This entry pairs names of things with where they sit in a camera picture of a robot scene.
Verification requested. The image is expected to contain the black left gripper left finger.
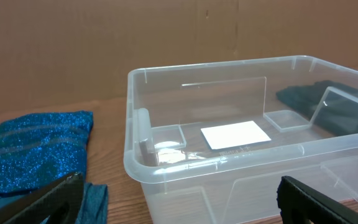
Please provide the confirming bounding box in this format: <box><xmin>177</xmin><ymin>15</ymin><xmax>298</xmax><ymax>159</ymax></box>
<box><xmin>0</xmin><ymin>172</ymin><xmax>84</xmax><ymax>224</ymax></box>

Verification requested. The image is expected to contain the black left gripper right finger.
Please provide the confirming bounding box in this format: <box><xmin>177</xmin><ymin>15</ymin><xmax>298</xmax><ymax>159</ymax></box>
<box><xmin>277</xmin><ymin>175</ymin><xmax>358</xmax><ymax>224</ymax></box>

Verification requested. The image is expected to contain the blue sparkly garment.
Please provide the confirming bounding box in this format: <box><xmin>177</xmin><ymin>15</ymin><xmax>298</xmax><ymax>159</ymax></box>
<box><xmin>0</xmin><ymin>111</ymin><xmax>94</xmax><ymax>198</ymax></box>

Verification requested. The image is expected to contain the black garment large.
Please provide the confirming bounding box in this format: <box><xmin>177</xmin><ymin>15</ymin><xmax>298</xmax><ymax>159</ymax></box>
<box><xmin>276</xmin><ymin>80</ymin><xmax>358</xmax><ymax>136</ymax></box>

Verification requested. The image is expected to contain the white paper label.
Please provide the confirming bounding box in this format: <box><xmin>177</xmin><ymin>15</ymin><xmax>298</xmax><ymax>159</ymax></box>
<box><xmin>201</xmin><ymin>121</ymin><xmax>271</xmax><ymax>150</ymax></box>

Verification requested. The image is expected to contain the clear plastic storage bin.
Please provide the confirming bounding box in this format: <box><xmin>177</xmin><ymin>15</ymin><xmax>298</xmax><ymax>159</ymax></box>
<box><xmin>124</xmin><ymin>55</ymin><xmax>358</xmax><ymax>223</ymax></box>

